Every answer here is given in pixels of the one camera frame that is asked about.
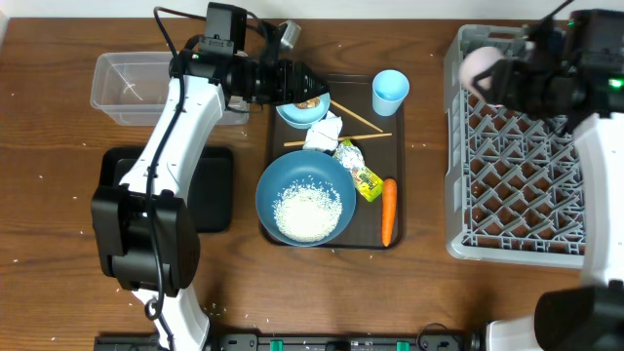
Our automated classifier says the pink cup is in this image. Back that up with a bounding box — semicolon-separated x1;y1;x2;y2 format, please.
458;47;503;108

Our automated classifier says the light blue cup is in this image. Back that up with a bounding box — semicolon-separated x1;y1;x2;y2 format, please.
371;69;410;117

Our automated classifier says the orange carrot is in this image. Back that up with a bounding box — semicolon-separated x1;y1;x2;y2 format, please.
381;178;398;247

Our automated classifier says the yellow foil snack wrapper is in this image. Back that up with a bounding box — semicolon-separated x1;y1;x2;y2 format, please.
333;140;383;202

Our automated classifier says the white napkin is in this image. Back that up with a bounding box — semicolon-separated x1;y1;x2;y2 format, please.
302;111;343;153

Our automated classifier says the brown cookie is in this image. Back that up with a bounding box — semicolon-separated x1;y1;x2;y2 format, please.
295;97;321;109

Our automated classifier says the light blue small bowl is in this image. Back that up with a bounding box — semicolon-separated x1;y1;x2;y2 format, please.
276;94;331;130

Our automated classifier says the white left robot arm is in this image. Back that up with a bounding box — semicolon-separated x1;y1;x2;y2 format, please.
92;3;329;350

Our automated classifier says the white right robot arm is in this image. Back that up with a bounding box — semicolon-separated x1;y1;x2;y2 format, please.
459;9;623;351

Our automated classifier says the grey dishwasher rack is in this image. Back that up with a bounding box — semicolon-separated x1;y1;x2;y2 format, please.
444;24;585;269

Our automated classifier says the black waste tray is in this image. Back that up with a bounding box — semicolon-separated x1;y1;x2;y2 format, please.
99;146;234;234

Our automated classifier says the upper wooden chopstick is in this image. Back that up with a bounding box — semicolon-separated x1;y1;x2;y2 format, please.
331;100;384;134

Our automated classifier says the wooden chopstick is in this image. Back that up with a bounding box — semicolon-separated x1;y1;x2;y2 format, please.
283;133;393;147
331;100;384;134

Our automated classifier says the brown serving tray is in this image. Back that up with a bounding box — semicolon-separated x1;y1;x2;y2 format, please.
265;74;406;250

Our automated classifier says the lower wooden chopstick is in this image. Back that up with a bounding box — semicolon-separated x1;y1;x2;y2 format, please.
283;133;393;147

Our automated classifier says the dark blue plate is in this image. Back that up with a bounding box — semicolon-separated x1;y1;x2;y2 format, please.
255;150;357;247

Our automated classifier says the clear plastic bin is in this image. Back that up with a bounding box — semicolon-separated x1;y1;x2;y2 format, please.
90;51;251;127

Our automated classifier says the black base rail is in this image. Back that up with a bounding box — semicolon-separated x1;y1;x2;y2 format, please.
93;324;486;351

